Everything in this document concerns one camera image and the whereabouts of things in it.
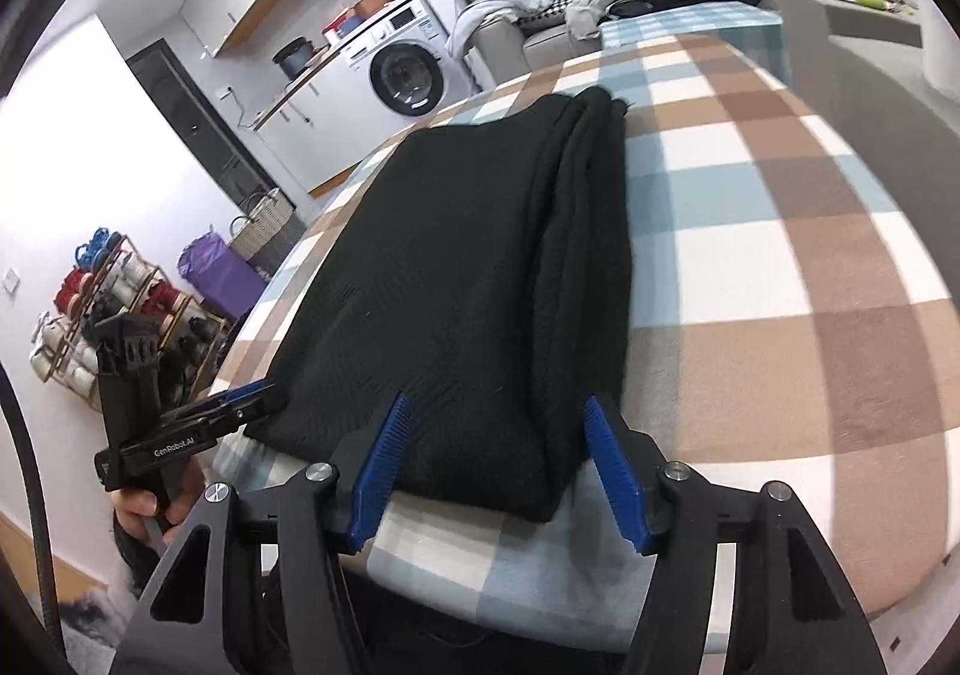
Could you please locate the white washing machine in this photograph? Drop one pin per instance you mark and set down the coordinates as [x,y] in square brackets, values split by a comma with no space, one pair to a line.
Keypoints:
[397,69]

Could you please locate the woven laundry basket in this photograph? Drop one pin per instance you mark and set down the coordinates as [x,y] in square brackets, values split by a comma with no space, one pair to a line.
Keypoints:
[261,225]

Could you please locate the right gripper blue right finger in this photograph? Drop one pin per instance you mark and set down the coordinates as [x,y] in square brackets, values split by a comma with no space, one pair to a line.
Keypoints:
[629,465]

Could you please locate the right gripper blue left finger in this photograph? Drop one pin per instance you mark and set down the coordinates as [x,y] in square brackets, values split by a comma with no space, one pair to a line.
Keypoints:
[368,461]

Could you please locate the left hand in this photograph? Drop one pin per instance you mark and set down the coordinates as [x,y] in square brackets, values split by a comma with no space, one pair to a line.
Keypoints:
[136,510]

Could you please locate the grey blanket on sofa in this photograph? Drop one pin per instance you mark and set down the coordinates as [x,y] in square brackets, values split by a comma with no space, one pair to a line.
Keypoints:
[479,12]

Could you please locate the checkered table cloth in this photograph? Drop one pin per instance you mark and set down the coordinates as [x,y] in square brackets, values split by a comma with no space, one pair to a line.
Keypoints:
[787,324]

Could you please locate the shoe rack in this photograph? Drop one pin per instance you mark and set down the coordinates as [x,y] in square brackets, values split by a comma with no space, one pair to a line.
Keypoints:
[110,291]

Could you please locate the purple bag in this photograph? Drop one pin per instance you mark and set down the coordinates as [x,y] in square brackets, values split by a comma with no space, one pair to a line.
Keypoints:
[220,275]

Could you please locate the black knit sweater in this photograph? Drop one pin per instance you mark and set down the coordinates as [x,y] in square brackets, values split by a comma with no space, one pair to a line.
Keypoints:
[485,275]

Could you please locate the copper pot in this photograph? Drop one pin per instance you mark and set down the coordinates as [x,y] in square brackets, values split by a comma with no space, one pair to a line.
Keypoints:
[366,9]

